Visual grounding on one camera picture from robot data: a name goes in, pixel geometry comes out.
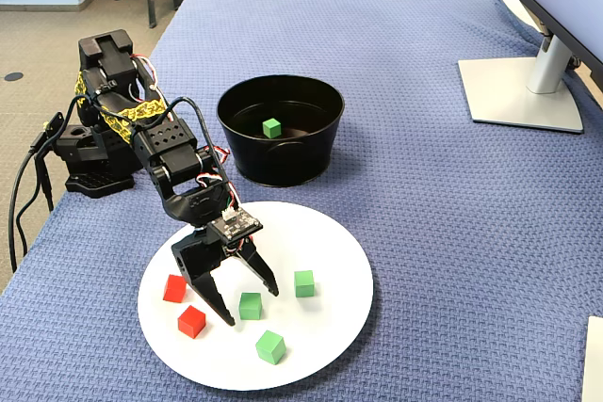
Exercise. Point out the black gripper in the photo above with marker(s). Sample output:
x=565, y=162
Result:
x=200, y=258

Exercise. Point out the green plastic cube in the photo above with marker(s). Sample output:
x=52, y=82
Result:
x=272, y=128
x=250, y=305
x=304, y=283
x=271, y=348

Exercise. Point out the white round plate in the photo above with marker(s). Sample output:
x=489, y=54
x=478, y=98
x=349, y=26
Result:
x=330, y=326

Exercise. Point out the red plastic cube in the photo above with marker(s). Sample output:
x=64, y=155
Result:
x=191, y=321
x=174, y=287

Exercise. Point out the black metal bucket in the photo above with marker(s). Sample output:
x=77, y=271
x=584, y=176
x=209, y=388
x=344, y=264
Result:
x=325, y=138

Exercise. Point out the blue woven table cloth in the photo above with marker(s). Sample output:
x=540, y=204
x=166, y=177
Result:
x=400, y=185

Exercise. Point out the black floor outlet cover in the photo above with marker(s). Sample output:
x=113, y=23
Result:
x=13, y=76

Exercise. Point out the silver monitor stand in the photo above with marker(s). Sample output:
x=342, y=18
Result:
x=518, y=101

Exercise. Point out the white flat board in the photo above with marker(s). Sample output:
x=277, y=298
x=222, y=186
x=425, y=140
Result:
x=594, y=359

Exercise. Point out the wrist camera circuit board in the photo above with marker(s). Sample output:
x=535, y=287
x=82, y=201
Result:
x=235, y=228

